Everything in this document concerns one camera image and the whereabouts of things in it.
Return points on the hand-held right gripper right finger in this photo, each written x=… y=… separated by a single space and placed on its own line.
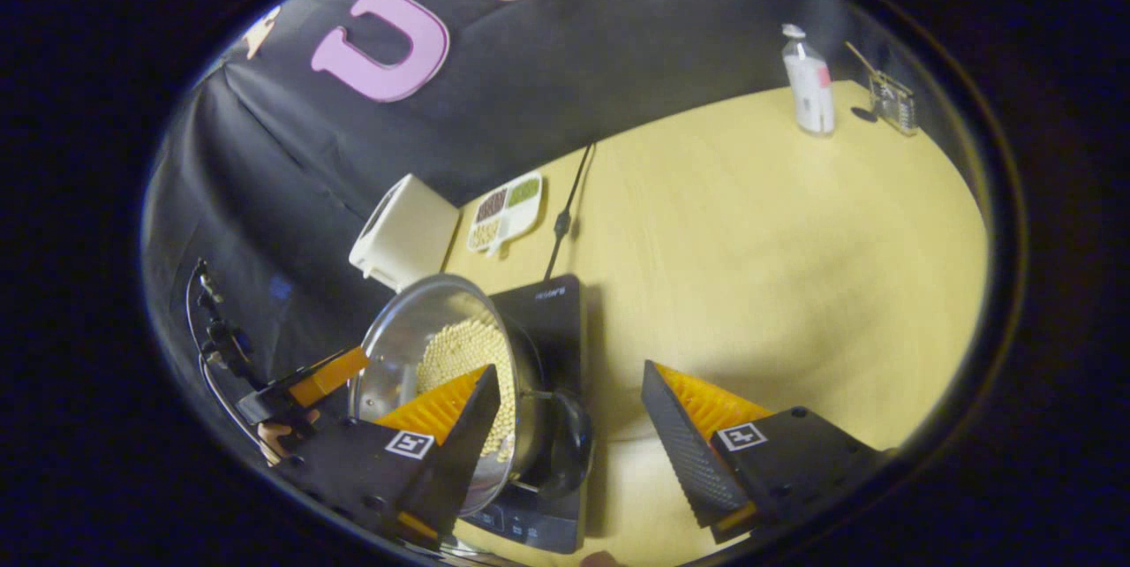
x=680 y=443

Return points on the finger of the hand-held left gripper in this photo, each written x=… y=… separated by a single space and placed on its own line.
x=331 y=377

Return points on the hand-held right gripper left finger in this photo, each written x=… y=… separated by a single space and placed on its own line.
x=459 y=452

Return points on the black induction cooktop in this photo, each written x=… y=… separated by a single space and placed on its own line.
x=556 y=320

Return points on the white toaster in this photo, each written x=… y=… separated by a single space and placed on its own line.
x=402 y=236

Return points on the white divided dish with beans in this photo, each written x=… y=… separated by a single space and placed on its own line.
x=505 y=209

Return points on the white plastic bottle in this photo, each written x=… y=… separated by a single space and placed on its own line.
x=810 y=86

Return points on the brown wooden stick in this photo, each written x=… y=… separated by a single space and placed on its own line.
x=861 y=59

